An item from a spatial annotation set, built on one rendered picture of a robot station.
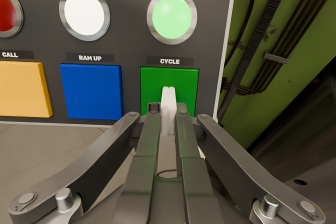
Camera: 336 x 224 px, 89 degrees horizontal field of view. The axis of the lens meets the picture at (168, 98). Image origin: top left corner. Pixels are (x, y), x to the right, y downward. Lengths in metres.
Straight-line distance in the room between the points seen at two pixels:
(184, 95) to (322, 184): 0.38
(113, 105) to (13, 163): 1.39
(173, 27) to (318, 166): 0.38
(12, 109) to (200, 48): 0.26
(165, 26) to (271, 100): 0.45
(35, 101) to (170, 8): 0.21
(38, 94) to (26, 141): 1.36
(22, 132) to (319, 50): 1.72
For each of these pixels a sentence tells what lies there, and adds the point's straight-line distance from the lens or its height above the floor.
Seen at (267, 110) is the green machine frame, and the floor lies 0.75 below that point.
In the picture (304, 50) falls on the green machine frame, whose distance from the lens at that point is 0.50.
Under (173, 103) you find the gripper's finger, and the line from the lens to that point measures 0.17.
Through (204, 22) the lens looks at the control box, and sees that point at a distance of 0.22.
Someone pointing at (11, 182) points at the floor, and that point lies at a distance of 1.53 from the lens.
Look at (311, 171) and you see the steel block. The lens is 0.48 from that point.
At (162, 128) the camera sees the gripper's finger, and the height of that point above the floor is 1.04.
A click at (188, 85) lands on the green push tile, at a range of 0.22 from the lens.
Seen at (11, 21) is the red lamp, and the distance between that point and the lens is 0.28.
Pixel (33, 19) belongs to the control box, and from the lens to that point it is 0.27.
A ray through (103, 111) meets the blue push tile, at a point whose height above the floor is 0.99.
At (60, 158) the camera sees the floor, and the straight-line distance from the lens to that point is 1.44.
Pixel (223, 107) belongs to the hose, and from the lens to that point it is 0.62.
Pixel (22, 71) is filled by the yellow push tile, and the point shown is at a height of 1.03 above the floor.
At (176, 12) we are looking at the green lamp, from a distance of 0.21.
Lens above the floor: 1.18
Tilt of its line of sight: 50 degrees down
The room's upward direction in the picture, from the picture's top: 3 degrees clockwise
